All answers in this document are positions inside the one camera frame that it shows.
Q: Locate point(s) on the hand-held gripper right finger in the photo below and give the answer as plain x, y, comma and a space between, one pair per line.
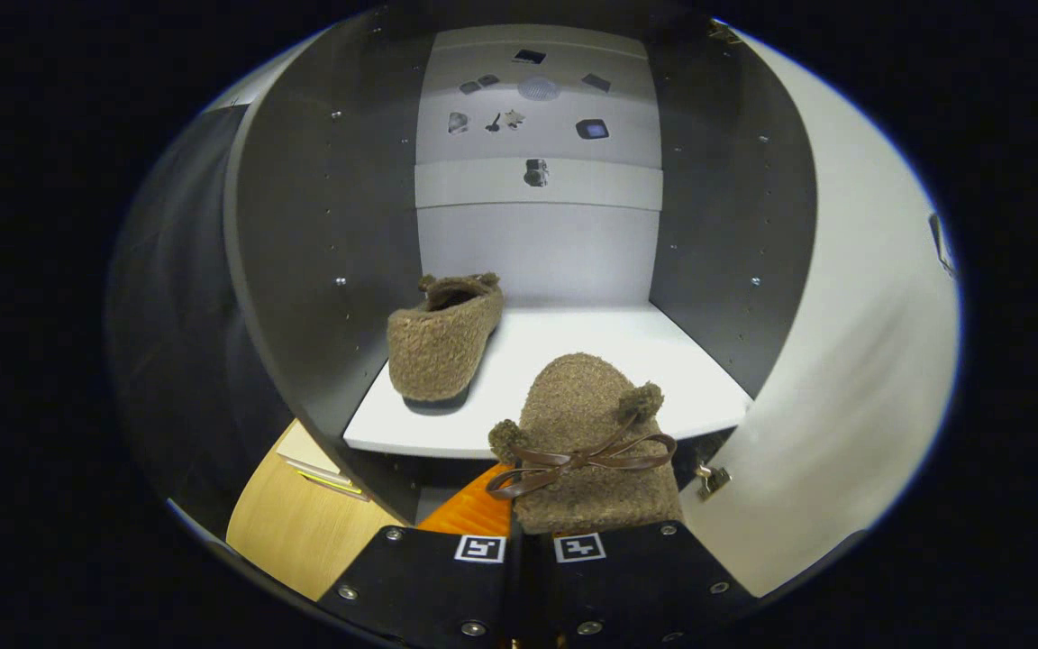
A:
627, 586

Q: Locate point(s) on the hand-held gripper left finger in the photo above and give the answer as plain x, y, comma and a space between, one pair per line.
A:
429, 586

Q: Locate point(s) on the brown fuzzy shoe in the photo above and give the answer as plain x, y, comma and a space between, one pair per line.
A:
442, 347
582, 397

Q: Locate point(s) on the dark grey shoe cabinet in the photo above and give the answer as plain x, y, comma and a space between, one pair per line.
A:
321, 270

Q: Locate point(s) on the white cabinet shelf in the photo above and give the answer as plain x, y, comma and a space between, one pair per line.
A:
609, 351

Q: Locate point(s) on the yellow edged book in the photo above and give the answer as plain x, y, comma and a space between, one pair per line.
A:
339, 482

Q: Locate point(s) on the beige orange cover book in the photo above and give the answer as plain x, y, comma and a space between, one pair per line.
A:
307, 446

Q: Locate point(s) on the black backdrop cloth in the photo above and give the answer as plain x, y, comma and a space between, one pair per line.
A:
177, 315

